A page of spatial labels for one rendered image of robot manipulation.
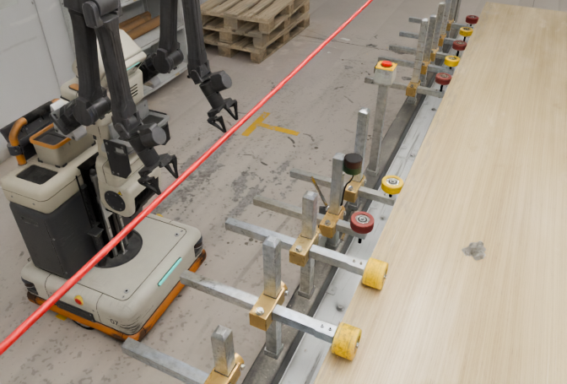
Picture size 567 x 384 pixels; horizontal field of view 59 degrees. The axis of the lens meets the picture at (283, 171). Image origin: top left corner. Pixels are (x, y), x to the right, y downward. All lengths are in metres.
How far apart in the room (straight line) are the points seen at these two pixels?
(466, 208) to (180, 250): 1.37
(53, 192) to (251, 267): 1.13
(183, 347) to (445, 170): 1.42
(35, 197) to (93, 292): 0.52
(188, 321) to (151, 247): 0.40
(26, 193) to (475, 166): 1.78
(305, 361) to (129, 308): 0.95
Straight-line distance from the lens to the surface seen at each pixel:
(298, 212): 1.79
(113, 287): 2.43
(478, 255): 1.67
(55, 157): 2.26
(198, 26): 1.89
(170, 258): 2.49
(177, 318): 2.61
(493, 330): 1.51
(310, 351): 1.70
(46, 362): 2.64
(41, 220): 2.29
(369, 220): 1.71
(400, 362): 1.37
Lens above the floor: 2.03
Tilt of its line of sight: 36 degrees down
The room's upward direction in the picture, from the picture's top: straight up
